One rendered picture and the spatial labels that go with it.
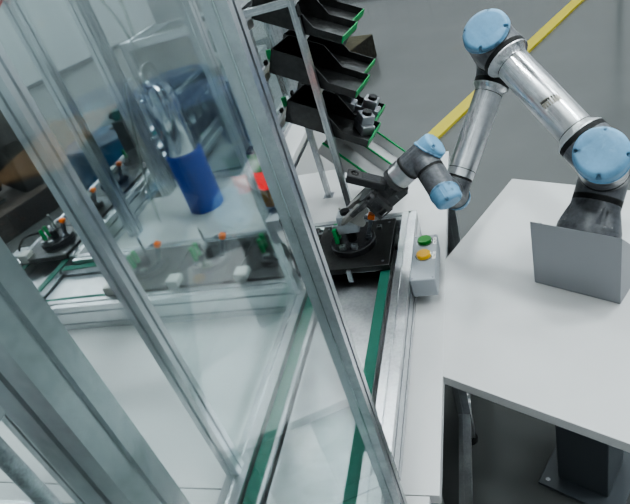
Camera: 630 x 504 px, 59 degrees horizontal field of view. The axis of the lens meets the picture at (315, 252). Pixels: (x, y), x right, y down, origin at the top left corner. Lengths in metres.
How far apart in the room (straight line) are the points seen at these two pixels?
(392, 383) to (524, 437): 1.14
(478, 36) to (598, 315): 0.75
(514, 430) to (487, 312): 0.90
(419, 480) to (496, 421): 1.18
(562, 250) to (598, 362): 0.29
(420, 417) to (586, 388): 0.36
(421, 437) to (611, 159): 0.73
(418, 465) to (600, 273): 0.65
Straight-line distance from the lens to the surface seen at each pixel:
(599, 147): 1.39
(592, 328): 1.51
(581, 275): 1.56
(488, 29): 1.54
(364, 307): 1.56
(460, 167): 1.60
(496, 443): 2.35
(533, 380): 1.39
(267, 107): 0.61
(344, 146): 1.94
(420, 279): 1.54
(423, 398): 1.38
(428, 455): 1.29
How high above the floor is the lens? 1.91
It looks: 33 degrees down
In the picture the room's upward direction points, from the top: 19 degrees counter-clockwise
